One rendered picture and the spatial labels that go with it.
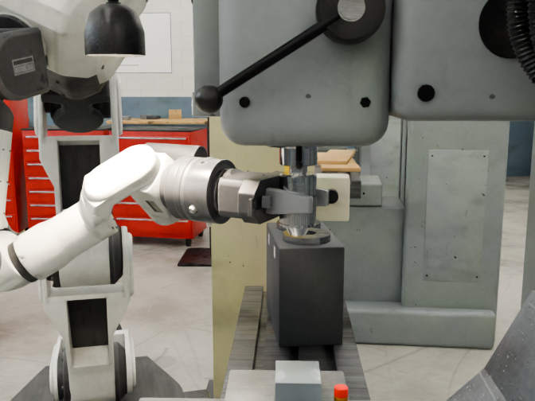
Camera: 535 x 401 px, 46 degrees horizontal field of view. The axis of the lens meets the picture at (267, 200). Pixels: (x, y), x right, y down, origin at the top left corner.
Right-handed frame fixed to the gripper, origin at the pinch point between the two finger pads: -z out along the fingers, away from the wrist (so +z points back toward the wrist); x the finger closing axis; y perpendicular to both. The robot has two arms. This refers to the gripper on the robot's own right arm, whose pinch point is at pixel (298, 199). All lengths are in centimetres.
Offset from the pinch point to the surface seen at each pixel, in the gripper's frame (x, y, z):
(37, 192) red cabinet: 323, 83, 394
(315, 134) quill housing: -8.0, -9.1, -5.5
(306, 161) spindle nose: -1.5, -5.2, -1.7
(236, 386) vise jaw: -9.9, 21.9, 3.3
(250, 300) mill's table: 46, 33, 32
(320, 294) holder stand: 29.7, 23.1, 8.5
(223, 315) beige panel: 144, 82, 98
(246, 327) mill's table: 32, 33, 25
